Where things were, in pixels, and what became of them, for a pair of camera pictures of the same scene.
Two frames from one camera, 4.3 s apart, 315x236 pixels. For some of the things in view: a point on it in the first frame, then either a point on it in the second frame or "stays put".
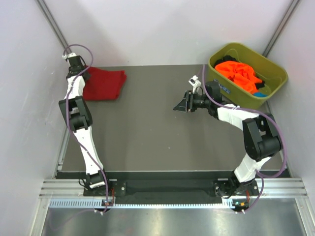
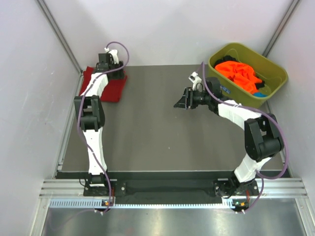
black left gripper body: [87, 75] -> [117, 74]
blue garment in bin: [260, 95] stays put
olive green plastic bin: [244, 75] stays put
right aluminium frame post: [280, 28] stays put
